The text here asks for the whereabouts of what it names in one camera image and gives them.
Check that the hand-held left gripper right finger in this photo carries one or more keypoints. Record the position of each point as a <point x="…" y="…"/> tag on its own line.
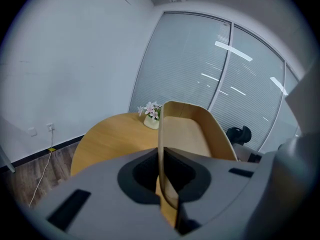
<point x="215" y="184"/>

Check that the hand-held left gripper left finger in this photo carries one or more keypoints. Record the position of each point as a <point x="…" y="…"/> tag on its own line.
<point x="100" y="209"/>

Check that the tan wooden container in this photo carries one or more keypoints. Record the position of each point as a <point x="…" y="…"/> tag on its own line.
<point x="185" y="134"/>

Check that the black office chair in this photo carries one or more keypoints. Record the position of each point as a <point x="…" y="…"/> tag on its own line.
<point x="240" y="135"/>

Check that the round wooden table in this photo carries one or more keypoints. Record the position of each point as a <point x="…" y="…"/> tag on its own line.
<point x="112" y="139"/>

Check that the yellow tape strip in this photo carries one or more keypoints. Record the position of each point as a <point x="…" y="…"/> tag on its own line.
<point x="51" y="149"/>

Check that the white pot with pink flowers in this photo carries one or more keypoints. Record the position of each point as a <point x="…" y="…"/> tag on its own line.
<point x="151" y="122"/>

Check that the glass partition with blinds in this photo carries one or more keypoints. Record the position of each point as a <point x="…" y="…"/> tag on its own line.
<point x="185" y="66"/>

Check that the white wall socket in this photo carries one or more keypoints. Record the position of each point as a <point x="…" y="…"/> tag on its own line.
<point x="50" y="127"/>

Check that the blank white wall plate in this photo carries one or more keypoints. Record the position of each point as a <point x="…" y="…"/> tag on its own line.
<point x="32" y="131"/>

